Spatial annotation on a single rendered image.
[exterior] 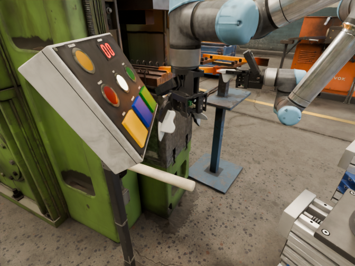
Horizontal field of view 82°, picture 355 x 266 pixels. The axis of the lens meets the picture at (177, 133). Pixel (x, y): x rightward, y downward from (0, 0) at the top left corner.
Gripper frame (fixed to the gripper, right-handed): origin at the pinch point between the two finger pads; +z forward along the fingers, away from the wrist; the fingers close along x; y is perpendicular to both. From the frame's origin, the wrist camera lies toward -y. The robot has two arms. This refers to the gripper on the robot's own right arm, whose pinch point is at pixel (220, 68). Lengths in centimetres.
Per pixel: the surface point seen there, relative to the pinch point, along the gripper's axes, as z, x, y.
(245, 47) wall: 113, 778, 80
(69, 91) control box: 8, -73, -10
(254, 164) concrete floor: -20, 75, 104
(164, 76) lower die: 27.4, -5.4, 4.2
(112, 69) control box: 13, -56, -10
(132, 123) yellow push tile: 3, -63, 0
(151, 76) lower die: 32.7, -9.1, 3.7
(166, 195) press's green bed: 26, -15, 79
